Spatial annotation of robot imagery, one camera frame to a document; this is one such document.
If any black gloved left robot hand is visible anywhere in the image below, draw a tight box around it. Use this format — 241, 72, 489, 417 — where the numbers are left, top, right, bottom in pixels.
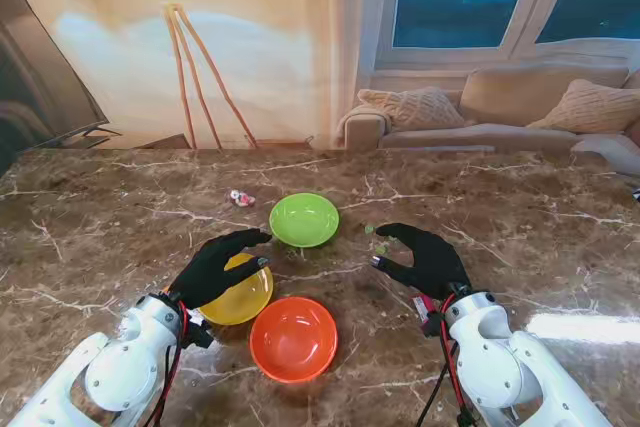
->
166, 228, 273, 309

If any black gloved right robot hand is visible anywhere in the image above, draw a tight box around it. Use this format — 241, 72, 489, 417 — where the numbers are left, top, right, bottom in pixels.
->
368, 222, 474, 302

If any yellow plastic bowl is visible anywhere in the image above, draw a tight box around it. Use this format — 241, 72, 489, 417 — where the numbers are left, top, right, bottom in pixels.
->
197, 252, 275, 327

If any pink white wrapped candy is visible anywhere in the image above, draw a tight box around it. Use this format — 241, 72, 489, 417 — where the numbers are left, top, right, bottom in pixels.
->
228, 188, 257, 208

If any green plastic bowl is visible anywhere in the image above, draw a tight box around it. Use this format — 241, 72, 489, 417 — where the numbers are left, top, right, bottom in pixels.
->
268, 192, 341, 249

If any orange plastic bowl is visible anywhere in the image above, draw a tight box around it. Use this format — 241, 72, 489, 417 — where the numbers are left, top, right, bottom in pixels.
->
249, 296, 339, 385

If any low brown wooden table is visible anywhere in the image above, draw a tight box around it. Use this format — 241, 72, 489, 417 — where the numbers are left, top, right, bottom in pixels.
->
134, 133, 194, 150

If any beige knitted cushion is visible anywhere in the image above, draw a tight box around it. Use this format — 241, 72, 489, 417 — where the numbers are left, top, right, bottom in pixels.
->
525, 78, 640, 135
356, 86, 467, 132

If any beige sofa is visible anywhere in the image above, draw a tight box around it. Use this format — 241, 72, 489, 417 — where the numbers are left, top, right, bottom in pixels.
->
335, 62, 640, 177

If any white sheer curtain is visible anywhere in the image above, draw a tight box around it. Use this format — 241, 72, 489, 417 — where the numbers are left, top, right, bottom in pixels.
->
319, 0, 406, 151

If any flat screen television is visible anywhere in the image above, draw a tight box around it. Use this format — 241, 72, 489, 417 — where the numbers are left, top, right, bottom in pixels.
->
0, 0, 123, 151

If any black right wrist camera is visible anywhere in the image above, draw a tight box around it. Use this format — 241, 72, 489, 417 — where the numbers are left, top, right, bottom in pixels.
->
422, 311, 445, 339

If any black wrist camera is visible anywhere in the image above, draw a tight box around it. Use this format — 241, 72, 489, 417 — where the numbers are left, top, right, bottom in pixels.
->
182, 314, 215, 349
422, 311, 445, 339

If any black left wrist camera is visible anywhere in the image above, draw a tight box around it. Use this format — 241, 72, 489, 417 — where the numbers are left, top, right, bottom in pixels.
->
182, 314, 215, 349

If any red left arm cable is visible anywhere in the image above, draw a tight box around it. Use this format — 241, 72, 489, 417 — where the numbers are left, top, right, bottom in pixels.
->
149, 299, 194, 427

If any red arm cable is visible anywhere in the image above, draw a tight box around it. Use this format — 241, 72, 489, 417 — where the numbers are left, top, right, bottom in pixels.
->
438, 294, 474, 427
149, 299, 194, 427

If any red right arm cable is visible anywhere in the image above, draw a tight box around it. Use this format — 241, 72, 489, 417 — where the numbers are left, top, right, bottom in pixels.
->
438, 294, 474, 427

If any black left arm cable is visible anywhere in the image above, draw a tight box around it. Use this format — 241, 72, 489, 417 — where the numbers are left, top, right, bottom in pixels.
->
144, 341, 184, 427

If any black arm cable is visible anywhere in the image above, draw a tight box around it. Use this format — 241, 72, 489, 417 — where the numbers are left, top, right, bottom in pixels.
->
144, 341, 184, 427
417, 336, 451, 427

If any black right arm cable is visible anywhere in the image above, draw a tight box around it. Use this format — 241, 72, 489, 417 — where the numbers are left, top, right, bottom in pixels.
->
417, 336, 451, 427

